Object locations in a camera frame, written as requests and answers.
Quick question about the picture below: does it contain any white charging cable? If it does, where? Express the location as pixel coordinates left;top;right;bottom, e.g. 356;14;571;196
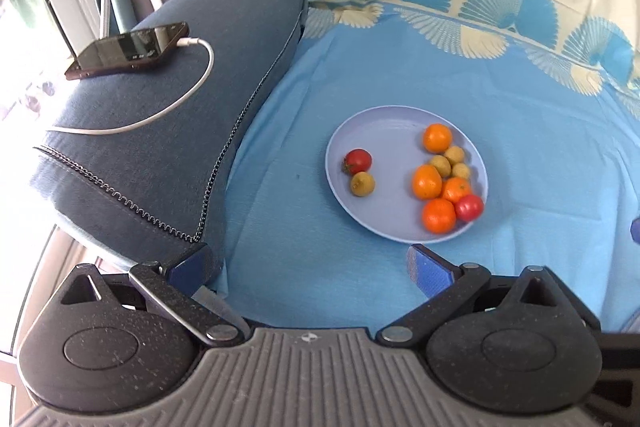
46;36;216;137

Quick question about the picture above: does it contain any red cherry tomato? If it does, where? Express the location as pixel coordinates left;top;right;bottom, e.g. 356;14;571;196
342;148;372;176
454;194;485;222

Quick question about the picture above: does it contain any light blue round plate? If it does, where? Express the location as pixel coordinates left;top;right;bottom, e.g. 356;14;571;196
324;105;488;244

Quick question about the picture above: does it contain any blue sofa armrest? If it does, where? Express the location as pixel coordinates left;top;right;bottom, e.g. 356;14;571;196
32;0;306;265

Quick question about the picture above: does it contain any blue patterned bed sheet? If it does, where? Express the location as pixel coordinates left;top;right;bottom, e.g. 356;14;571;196
217;0;639;331

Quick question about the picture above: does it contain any black smartphone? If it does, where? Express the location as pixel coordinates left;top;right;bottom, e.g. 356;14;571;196
65;22;190;80

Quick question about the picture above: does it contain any yellow-brown longan bottom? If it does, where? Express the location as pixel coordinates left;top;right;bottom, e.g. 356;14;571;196
451;162;472;180

